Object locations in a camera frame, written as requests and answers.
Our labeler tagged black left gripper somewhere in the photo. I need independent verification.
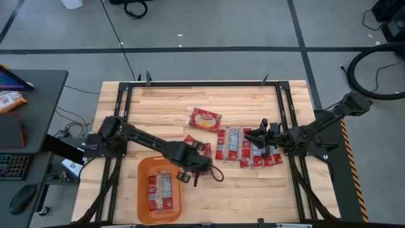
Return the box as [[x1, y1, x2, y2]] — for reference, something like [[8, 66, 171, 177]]
[[170, 142, 213, 187]]

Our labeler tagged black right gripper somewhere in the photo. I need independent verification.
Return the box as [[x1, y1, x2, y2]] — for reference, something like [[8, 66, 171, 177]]
[[244, 118, 290, 149]]

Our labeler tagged red popcorn bag label side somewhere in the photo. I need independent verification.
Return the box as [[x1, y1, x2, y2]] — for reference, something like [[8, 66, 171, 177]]
[[215, 127, 241, 162], [182, 134, 213, 159], [252, 146, 284, 168], [239, 127, 255, 169], [147, 172, 173, 212]]

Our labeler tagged red popcorn bag picture side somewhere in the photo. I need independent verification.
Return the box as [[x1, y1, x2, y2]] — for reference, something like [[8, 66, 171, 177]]
[[188, 107, 223, 133]]

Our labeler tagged orange plastic basket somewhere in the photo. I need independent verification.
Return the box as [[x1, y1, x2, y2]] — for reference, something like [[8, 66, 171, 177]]
[[136, 156, 184, 225]]

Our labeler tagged black platform with hazard stripe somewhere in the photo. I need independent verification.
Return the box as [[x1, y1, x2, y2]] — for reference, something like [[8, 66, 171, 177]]
[[313, 109, 370, 223]]

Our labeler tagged white power box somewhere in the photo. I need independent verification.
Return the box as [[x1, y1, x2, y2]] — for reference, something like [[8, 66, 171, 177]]
[[60, 158, 84, 179]]

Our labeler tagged black desk foot beam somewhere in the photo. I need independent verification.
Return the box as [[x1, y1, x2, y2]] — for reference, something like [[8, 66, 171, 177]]
[[42, 134, 85, 165]]

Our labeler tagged black desk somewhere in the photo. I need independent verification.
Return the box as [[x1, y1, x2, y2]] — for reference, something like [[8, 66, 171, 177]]
[[0, 69, 69, 228]]

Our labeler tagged black computer mouse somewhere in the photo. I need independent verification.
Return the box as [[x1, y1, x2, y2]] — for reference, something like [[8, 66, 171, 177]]
[[8, 184, 39, 216]]

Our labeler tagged black keyboard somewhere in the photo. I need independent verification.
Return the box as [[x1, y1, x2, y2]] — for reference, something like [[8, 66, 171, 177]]
[[0, 153, 33, 182]]

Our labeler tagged black equipment case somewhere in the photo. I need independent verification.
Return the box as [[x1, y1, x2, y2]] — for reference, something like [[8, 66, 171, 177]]
[[371, 0, 405, 44]]

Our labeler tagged dark notebook with red edge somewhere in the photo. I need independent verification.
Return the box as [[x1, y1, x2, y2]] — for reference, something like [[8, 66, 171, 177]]
[[0, 111, 27, 149]]

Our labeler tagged orange snack bag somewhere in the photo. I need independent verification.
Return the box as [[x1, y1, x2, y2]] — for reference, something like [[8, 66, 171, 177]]
[[0, 91, 28, 115]]

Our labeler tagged tilted computer screen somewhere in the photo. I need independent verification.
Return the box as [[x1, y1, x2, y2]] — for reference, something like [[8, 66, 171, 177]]
[[0, 63, 35, 92]]

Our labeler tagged white container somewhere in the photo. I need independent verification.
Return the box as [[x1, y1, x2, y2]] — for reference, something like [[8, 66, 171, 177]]
[[59, 0, 84, 10]]

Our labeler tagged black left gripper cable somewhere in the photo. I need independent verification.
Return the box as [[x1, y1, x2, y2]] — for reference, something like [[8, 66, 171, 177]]
[[208, 163, 225, 183]]

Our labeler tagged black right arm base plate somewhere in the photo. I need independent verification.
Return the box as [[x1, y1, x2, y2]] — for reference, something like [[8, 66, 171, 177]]
[[284, 139, 339, 158]]

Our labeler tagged black aluminium table frame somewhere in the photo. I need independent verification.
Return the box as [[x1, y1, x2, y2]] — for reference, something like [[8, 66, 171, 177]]
[[74, 79, 341, 228]]

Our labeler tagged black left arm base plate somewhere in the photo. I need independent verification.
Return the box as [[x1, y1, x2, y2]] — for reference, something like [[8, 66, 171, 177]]
[[82, 132, 128, 158]]

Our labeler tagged large black hose ring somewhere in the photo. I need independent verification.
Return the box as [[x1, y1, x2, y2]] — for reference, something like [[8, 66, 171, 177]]
[[346, 42, 405, 101]]

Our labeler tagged thin black cable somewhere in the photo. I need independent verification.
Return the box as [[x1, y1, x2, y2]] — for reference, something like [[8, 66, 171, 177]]
[[370, 59, 405, 93], [361, 8, 385, 32]]

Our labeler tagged yellow cable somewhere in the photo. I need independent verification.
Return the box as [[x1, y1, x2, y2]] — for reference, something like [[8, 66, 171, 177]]
[[54, 109, 93, 127]]

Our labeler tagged long black floor cable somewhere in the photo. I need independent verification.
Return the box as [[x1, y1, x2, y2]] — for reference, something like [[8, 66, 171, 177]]
[[100, 0, 137, 82]]

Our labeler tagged coiled black cable loop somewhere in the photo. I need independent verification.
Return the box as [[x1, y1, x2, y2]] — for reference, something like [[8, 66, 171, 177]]
[[123, 0, 149, 20]]

